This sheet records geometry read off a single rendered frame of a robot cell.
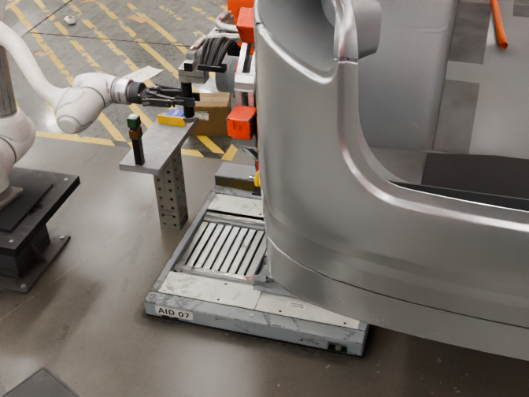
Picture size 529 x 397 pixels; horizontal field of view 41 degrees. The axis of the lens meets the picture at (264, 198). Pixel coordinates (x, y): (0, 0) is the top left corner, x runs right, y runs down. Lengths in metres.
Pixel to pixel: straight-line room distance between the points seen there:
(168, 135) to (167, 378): 1.00
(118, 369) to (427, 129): 1.37
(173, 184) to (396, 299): 1.70
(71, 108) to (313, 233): 1.16
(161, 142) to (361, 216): 1.71
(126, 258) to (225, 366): 0.75
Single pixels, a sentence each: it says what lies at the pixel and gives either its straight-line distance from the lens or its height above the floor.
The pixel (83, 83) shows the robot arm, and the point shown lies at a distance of 2.51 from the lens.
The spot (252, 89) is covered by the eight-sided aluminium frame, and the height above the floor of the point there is 0.94.
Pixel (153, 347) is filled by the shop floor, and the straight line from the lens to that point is 2.68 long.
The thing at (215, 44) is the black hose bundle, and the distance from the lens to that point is 2.29.
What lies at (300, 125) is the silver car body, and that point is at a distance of 1.31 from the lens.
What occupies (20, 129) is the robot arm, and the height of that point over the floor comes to 0.54.
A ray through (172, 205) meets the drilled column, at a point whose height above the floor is 0.13.
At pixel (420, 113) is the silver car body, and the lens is 1.95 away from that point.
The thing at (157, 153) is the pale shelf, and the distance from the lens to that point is 2.87.
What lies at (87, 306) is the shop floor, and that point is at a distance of 2.89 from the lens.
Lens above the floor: 1.93
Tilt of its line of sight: 35 degrees down
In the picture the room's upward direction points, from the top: 2 degrees counter-clockwise
